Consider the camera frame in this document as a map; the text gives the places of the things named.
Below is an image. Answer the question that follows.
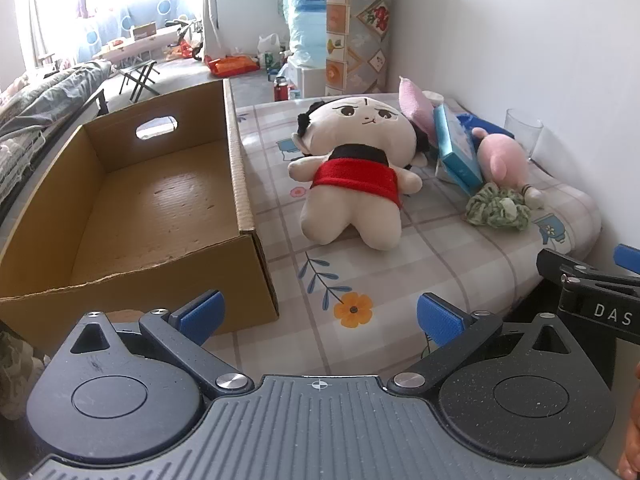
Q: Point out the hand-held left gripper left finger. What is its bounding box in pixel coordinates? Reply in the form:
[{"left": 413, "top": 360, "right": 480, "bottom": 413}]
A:
[{"left": 67, "top": 289, "right": 255, "bottom": 402}]

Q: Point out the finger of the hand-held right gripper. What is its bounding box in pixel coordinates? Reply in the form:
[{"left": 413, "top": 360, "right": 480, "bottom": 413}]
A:
[
  {"left": 536, "top": 248, "right": 603, "bottom": 286},
  {"left": 614, "top": 243, "right": 640, "bottom": 277}
]

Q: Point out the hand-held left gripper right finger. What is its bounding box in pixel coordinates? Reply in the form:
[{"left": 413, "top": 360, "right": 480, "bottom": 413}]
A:
[{"left": 386, "top": 293, "right": 577, "bottom": 397}]

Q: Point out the light blue checked towel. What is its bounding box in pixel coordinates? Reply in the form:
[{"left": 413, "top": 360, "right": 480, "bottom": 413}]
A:
[{"left": 432, "top": 104, "right": 485, "bottom": 197}]

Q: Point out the plush doll with red apron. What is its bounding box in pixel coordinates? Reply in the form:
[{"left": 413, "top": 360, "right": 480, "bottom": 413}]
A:
[{"left": 287, "top": 95, "right": 431, "bottom": 252}]

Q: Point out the person's right hand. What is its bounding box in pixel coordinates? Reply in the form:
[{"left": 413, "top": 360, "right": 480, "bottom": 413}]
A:
[{"left": 617, "top": 360, "right": 640, "bottom": 480}]

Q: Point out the green knitted scrunchie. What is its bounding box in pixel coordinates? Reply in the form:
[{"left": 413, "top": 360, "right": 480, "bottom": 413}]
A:
[{"left": 465, "top": 182, "right": 535, "bottom": 232}]

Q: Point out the pink plush toy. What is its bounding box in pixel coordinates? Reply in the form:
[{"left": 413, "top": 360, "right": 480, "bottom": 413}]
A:
[{"left": 471, "top": 126, "right": 546, "bottom": 209}]

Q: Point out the clear glass cup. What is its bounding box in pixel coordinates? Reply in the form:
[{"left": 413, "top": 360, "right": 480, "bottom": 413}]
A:
[{"left": 504, "top": 108, "right": 544, "bottom": 161}]

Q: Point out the blue plastic packet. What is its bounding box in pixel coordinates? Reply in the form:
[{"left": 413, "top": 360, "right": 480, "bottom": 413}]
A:
[{"left": 457, "top": 112, "right": 516, "bottom": 141}]

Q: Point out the camouflage cloth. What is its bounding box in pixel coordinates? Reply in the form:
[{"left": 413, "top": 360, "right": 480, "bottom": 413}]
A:
[{"left": 0, "top": 332, "right": 47, "bottom": 423}]

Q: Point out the pink cushion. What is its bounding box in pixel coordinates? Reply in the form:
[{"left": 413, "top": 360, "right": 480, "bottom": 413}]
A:
[{"left": 398, "top": 76, "right": 443, "bottom": 133}]

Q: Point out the black folding stool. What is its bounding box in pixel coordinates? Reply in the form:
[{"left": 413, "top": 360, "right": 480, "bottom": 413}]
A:
[{"left": 118, "top": 59, "right": 162, "bottom": 102}]

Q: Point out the red plastic tray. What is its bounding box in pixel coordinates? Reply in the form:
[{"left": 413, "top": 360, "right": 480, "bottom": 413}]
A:
[{"left": 207, "top": 55, "right": 261, "bottom": 78}]

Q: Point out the white cabinet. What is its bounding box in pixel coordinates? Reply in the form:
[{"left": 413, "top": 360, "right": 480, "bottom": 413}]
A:
[{"left": 287, "top": 57, "right": 328, "bottom": 100}]

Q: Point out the grey quilted cover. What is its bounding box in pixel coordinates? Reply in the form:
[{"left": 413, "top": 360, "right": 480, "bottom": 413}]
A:
[{"left": 0, "top": 57, "right": 113, "bottom": 211}]

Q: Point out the white plastic bag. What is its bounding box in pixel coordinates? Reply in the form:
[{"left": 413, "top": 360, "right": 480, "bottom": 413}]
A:
[{"left": 257, "top": 33, "right": 281, "bottom": 68}]

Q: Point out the child tricycle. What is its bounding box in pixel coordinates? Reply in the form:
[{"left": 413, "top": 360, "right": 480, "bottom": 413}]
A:
[{"left": 165, "top": 16, "right": 203, "bottom": 61}]

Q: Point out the white long table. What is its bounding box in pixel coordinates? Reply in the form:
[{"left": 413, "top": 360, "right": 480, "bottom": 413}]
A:
[{"left": 92, "top": 27, "right": 178, "bottom": 61}]

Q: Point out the floral patterned folded mattress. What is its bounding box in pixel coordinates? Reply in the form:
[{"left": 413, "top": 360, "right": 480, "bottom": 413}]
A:
[{"left": 325, "top": 0, "right": 396, "bottom": 96}]

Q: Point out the blue circle-print curtain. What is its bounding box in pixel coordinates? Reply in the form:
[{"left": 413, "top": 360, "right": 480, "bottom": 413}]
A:
[{"left": 75, "top": 0, "right": 201, "bottom": 61}]

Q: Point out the blue plastic-wrapped bundle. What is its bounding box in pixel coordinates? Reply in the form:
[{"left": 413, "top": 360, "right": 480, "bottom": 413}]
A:
[{"left": 281, "top": 0, "right": 328, "bottom": 66}]

